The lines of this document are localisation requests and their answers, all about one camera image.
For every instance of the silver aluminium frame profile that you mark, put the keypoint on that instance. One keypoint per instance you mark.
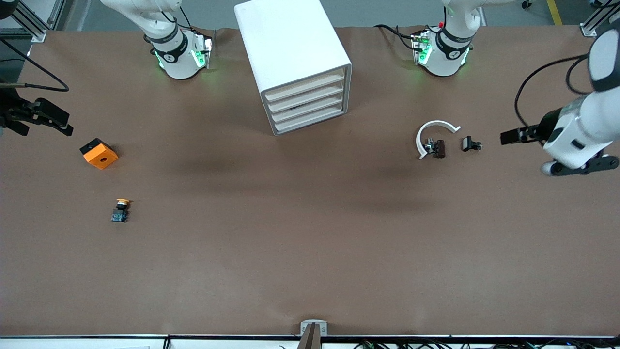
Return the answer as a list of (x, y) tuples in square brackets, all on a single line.
[(593, 24), (34, 26)]

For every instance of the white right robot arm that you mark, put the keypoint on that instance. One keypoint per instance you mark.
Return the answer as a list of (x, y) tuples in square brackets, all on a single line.
[(177, 53)]

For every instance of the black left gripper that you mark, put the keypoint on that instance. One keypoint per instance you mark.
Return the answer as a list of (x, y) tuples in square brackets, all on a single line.
[(546, 124)]

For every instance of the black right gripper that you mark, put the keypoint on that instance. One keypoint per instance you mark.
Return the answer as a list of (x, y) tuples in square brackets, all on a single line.
[(10, 112)]

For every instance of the white plastic drawer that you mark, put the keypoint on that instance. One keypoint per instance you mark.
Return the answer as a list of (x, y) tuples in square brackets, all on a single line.
[(305, 120), (305, 99), (305, 110), (305, 87)]

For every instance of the brown table cover sheet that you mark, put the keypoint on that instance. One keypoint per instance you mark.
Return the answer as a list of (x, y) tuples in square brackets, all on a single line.
[(310, 242)]

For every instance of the white drawer cabinet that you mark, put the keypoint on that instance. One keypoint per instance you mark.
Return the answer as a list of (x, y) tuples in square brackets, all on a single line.
[(286, 43)]

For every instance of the grey metal bracket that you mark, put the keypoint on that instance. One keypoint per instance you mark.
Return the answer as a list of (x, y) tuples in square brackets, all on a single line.
[(314, 325)]

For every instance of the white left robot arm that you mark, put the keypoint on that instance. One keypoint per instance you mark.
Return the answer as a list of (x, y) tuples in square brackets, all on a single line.
[(450, 53)]

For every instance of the yellow push button switch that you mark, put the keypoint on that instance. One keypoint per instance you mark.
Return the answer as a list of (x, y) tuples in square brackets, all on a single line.
[(120, 213)]

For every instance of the white curved plastic bracket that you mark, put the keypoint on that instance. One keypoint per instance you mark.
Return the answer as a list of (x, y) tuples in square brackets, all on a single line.
[(436, 123)]

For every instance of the white table edge rail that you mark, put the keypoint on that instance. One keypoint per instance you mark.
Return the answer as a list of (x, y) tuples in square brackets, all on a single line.
[(97, 342)]

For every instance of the orange box with black base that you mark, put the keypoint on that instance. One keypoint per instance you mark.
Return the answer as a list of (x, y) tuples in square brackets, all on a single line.
[(101, 157)]

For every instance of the small black clip part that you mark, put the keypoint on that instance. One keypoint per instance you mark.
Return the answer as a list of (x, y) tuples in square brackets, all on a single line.
[(467, 143)]

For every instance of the brown and metal small part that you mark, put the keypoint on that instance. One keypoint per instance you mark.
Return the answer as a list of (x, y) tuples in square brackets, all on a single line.
[(439, 148)]

